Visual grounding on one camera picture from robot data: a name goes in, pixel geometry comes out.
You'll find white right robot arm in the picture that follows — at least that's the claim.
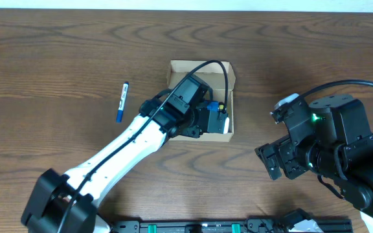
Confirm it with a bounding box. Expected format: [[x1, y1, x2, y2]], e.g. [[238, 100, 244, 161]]
[[255, 94, 373, 219]]

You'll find yellow highlighter pen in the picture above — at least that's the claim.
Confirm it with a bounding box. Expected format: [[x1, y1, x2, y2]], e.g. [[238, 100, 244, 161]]
[[218, 102, 226, 113]]

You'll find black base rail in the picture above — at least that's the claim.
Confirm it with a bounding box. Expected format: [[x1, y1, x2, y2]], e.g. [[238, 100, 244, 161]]
[[112, 208, 354, 233]]

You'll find blue whiteboard eraser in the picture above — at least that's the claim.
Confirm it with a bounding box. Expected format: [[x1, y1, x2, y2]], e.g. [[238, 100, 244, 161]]
[[207, 101, 220, 112]]

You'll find blue whiteboard marker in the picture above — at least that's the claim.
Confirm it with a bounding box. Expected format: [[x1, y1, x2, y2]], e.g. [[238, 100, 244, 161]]
[[116, 82, 130, 123]]

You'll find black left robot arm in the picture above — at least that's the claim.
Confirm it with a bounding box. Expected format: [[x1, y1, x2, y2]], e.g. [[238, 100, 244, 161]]
[[21, 74, 229, 232]]

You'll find brown cardboard box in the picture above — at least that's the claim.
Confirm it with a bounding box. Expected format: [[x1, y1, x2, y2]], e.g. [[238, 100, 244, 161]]
[[167, 60, 236, 142]]

